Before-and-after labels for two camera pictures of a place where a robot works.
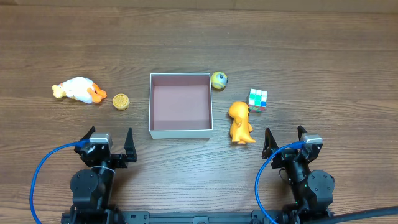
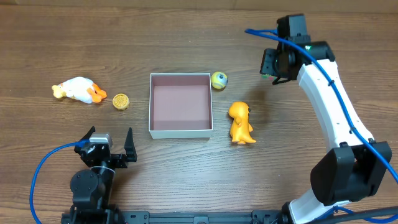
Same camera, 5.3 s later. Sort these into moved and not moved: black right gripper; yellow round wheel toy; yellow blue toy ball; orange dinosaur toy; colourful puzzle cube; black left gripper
Moved: colourful puzzle cube; black right gripper
Not moved: orange dinosaur toy; yellow round wheel toy; yellow blue toy ball; black left gripper
